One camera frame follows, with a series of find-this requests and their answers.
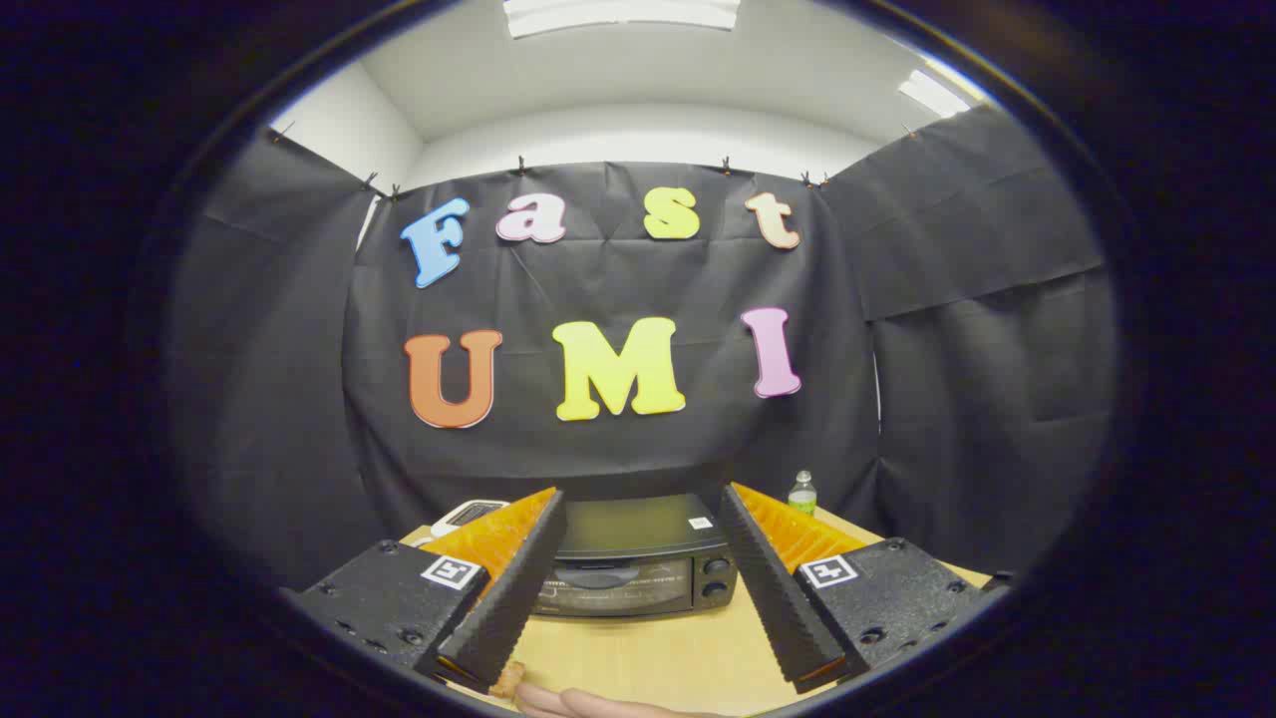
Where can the green label drink bottle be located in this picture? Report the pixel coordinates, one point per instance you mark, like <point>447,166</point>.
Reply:
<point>802,496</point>

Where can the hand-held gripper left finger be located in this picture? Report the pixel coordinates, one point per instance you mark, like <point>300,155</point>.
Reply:
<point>508,598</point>

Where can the black toaster oven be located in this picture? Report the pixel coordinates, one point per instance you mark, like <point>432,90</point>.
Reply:
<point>638,534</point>

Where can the long ceiling light panel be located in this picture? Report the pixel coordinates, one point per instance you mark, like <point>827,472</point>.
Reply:
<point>620,14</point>

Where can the toy sandwich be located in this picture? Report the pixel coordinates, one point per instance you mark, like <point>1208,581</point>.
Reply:
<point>506,679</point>

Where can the small ceiling light panel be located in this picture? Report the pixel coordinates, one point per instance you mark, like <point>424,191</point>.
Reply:
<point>933,93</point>

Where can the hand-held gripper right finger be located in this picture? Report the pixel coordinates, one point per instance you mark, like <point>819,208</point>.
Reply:
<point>778,598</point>

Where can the white slot toaster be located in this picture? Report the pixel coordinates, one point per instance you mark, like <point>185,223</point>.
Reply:
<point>469,513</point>

